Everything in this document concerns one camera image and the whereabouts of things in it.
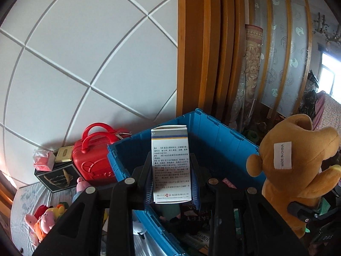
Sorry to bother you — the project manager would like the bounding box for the white blue medicine box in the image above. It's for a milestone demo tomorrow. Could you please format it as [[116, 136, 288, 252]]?
[[151, 125, 192, 204]]

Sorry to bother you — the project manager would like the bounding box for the rolled patterned carpet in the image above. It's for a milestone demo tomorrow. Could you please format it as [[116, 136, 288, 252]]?
[[229, 24, 263, 132]]

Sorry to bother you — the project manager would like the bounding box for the black gift box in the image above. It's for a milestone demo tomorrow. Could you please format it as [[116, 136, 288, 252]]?
[[34, 162, 81, 193]]

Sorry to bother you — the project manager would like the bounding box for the pink tissue pack on box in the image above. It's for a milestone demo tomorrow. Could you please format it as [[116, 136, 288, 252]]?
[[32, 149, 55, 172]]

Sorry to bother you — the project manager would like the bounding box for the small gold box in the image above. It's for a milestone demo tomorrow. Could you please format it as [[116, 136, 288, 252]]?
[[55, 146, 74, 164]]

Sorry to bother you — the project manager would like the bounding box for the pink pig plush orange dress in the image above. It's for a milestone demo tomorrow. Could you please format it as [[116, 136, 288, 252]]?
[[24, 204, 68, 243]]

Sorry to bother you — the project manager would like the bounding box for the brown bear plush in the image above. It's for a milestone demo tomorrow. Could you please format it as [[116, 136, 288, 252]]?
[[246, 114, 340, 238]]

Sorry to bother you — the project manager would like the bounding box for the red hard-shell handbag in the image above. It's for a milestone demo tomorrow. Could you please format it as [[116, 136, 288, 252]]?
[[72, 122, 131, 186]]

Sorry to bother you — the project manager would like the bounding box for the blue dress pig plush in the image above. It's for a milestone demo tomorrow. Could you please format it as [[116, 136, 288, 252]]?
[[72, 177, 91, 203]]

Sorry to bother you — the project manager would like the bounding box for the blue plastic storage crate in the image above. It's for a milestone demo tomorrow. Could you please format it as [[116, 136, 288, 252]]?
[[107, 109, 265, 255]]

